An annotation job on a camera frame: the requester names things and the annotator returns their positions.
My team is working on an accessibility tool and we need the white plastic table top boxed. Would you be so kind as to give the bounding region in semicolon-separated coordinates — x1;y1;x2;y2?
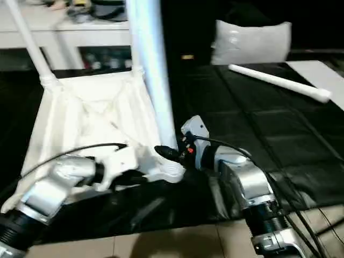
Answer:
0;69;187;213

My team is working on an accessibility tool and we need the white plastic table leg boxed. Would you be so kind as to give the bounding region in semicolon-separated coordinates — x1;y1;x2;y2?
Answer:
131;47;145;79
227;63;332;105
125;0;187;184
6;0;59;87

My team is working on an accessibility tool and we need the black padded mat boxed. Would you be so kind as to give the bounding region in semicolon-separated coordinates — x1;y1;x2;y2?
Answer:
0;63;344;245

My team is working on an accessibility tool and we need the grey pillow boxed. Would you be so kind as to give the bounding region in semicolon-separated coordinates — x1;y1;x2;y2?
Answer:
210;19;293;66

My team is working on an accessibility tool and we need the white cabinet with glass doors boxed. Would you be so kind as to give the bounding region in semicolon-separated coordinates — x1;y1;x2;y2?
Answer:
0;0;135;71

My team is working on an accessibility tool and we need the white flat board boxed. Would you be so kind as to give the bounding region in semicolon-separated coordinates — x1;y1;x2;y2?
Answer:
284;60;344;111

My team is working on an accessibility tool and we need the dark round object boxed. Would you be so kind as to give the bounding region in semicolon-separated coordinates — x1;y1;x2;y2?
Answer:
91;0;130;20

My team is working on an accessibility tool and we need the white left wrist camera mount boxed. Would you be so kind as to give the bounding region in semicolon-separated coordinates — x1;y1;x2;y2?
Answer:
95;146;140;192

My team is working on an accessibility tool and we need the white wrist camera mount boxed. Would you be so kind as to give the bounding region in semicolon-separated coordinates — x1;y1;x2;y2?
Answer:
180;114;211;170
95;146;140;192

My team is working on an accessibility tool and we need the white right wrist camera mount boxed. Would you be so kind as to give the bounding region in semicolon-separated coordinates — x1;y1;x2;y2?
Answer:
180;114;211;170

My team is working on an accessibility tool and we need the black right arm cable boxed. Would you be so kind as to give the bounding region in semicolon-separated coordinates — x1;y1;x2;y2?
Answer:
192;136;324;258

